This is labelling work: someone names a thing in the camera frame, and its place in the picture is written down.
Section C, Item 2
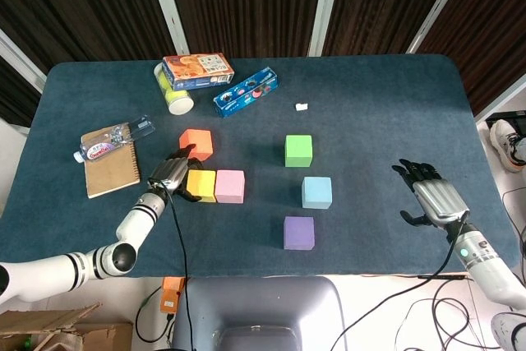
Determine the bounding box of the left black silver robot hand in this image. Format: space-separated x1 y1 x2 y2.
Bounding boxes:
146 144 203 203

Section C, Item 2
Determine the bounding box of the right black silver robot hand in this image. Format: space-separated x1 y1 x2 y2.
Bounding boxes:
391 158 471 229

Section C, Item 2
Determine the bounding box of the yellow foam cube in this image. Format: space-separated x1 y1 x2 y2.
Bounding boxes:
186 169 218 204

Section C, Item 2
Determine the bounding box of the orange foam cube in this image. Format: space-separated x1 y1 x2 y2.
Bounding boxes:
179 128 215 162

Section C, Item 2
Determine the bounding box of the pink foam cube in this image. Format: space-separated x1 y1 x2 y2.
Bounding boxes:
215 169 247 205

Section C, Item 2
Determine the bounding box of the light blue foam cube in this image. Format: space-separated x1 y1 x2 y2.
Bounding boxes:
301 176 333 210

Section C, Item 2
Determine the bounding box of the purple foam cube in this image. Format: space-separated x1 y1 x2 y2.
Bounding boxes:
283 215 316 251

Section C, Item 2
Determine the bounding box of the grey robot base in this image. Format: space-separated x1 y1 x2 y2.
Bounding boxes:
171 276 348 351

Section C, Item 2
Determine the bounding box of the brown spiral notebook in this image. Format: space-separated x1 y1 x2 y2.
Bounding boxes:
81 127 141 200

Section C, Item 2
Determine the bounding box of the clear plastic water bottle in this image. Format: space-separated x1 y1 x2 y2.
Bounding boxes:
73 115 157 163

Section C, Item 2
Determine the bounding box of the yellow-green canister white lid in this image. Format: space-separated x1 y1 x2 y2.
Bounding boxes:
153 62 195 116

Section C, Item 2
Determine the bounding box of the dark teal table cloth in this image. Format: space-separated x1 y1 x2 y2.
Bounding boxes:
0 53 519 279

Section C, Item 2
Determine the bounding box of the orange blue cracker box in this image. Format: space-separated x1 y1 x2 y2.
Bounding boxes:
161 53 236 91

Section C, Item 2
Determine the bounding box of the black box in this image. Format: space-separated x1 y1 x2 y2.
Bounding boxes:
484 110 526 130

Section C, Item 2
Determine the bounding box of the blue Oreo cookie box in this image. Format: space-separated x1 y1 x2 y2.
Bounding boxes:
213 66 281 118

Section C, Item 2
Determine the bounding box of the orange device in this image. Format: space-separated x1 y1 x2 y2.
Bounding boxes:
159 276 187 314

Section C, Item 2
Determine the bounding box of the green foam cube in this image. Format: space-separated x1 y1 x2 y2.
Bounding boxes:
284 134 314 169

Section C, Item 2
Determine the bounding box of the brown cardboard box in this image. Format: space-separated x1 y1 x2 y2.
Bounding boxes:
0 303 133 351

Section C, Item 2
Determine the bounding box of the black right hand cable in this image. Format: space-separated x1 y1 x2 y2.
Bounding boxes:
330 219 469 351

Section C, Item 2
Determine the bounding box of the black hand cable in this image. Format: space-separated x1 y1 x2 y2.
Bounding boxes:
146 178 194 351
330 219 469 351

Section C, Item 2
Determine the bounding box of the black left hand cable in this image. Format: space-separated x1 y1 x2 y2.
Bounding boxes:
146 178 194 351

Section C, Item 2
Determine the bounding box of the white partition frame post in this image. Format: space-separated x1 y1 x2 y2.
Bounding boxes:
475 79 526 122
406 0 478 54
0 29 47 94
143 0 190 58
307 0 344 58

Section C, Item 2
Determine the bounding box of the black floor cable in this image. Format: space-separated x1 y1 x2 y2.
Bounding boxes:
134 284 176 344

